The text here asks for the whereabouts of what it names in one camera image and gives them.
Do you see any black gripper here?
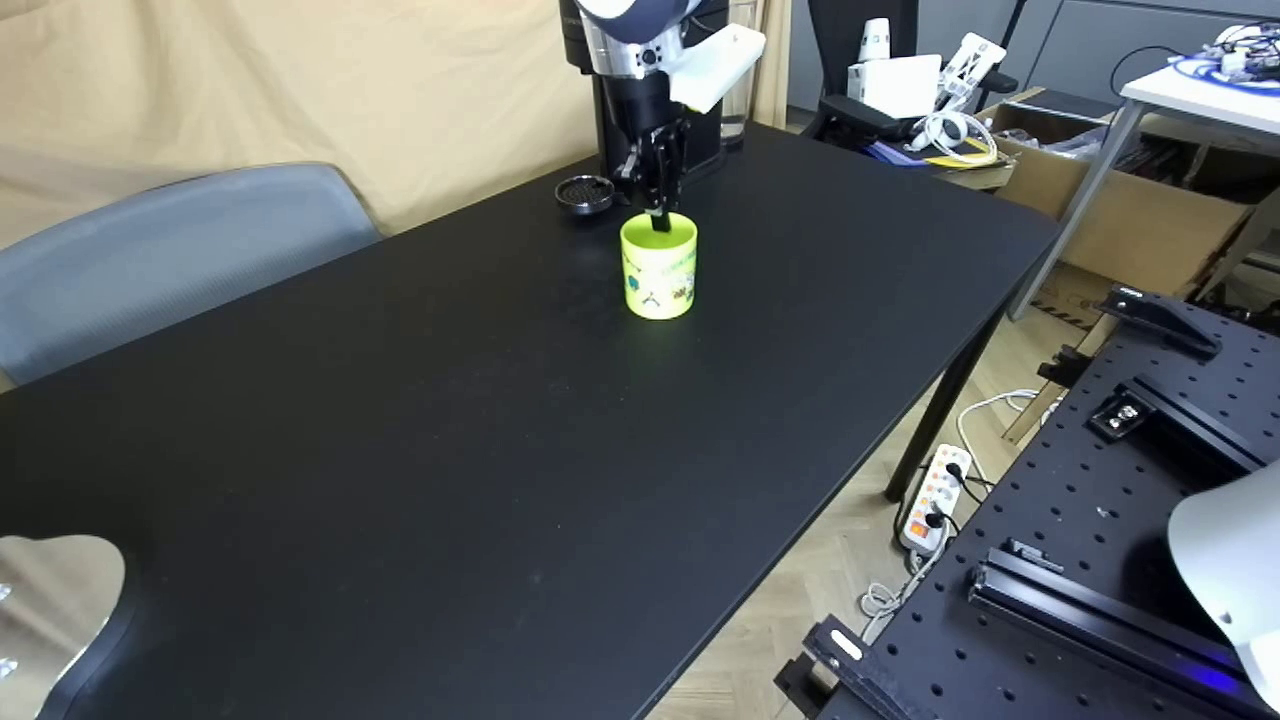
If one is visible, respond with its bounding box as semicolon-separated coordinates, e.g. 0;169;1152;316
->
590;69;692;245

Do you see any yellow-green printed mug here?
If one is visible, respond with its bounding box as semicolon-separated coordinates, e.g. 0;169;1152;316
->
616;209;704;322

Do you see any black round lens cap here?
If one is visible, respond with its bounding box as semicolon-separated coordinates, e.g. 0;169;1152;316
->
552;172;619;226

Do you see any white plastic bottle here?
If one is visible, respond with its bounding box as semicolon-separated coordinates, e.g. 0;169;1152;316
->
854;11;896;73

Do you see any beige fabric backdrop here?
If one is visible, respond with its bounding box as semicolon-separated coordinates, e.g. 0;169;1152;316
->
0;0;605;253

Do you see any white power strip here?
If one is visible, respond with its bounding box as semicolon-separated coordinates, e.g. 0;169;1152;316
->
896;440;974;555

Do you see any gray plastic chair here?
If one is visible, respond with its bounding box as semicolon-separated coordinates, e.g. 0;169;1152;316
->
0;161;386;390

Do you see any brown cardboard box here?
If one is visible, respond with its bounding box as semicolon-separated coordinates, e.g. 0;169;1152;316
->
989;87;1260;304

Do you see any black stapler-like clamp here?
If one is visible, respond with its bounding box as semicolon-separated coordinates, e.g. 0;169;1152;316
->
1101;280;1223;364

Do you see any white table with gray legs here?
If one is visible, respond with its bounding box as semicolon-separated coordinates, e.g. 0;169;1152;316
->
1008;48;1280;329

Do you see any black perforated breadboard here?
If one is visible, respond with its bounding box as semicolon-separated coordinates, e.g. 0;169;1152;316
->
776;283;1280;720

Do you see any white rounded lamp shade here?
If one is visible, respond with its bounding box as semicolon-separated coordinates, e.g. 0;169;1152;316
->
1163;456;1280;710

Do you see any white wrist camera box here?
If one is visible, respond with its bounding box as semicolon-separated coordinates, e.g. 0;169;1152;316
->
667;19;770;118

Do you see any white cables and device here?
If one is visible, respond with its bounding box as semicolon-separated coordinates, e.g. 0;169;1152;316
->
804;0;1022;150

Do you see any coiled white cable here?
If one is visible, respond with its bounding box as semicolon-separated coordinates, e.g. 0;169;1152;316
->
913;106;989;161

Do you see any yellow cable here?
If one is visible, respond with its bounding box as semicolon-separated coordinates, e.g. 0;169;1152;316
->
924;131;1008;177

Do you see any white power strip cable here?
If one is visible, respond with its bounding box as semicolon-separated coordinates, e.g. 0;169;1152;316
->
949;382;1047;463

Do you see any small black mount block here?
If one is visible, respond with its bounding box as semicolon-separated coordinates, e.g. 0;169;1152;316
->
1083;388;1158;445

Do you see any clutter of cables on table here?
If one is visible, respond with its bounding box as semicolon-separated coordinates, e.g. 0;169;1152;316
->
1167;14;1280;91

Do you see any black aluminium rail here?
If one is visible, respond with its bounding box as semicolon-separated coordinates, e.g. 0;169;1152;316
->
965;535;1273;710

